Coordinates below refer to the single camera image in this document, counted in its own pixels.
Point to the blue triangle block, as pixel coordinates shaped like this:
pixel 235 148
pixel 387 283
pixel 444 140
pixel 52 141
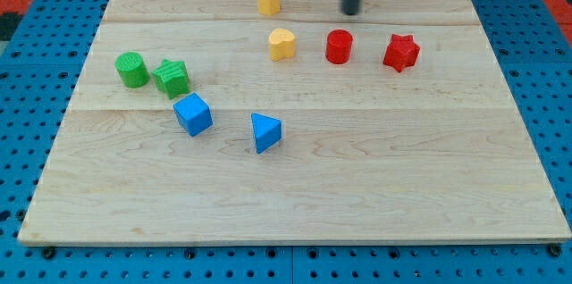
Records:
pixel 267 131

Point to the blue cube block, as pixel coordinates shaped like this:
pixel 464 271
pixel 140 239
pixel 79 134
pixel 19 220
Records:
pixel 193 114

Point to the green star block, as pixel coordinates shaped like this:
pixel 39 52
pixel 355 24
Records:
pixel 172 78

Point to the light wooden board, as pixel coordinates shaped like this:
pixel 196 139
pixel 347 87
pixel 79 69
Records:
pixel 436 154

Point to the yellow heart block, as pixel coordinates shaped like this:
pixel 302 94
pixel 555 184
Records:
pixel 282 44

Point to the red cylinder block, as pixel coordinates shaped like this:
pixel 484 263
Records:
pixel 338 46

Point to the green cylinder block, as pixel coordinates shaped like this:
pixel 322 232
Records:
pixel 132 70

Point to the red star block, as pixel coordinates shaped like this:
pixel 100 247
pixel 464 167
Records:
pixel 401 52

